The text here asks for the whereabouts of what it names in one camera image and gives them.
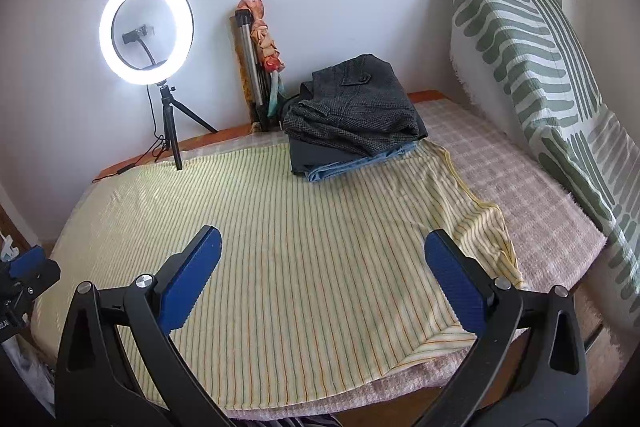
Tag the blue folded jeans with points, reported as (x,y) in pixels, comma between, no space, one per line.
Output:
(338,168)

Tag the pink checked mattress cover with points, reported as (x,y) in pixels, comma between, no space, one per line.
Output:
(554,241)

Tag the green patterned white pillow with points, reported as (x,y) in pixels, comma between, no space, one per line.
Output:
(523,66)

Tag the orange wooden bed frame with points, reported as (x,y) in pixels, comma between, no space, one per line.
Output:
(322,287)

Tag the silver folded tripod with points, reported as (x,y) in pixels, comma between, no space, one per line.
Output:
(252,79)

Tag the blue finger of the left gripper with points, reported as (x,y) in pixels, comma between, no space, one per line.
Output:
(31,273)
(5,269)

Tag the black mini tripod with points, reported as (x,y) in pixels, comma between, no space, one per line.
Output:
(170,134)

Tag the black phone holder clamp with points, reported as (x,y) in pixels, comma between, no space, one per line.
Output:
(139,55)

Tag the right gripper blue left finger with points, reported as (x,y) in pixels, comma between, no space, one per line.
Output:
(183,277)

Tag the dark folded garment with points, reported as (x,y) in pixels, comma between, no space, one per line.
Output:
(363,123)

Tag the yellow striped bed sheet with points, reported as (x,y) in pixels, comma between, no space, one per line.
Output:
(321,287)

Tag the grey houndstooth pants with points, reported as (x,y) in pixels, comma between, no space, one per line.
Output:
(366,72)

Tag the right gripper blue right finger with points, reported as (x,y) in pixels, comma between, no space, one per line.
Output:
(465,284)

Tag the white ring light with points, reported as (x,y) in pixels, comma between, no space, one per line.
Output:
(146,41)

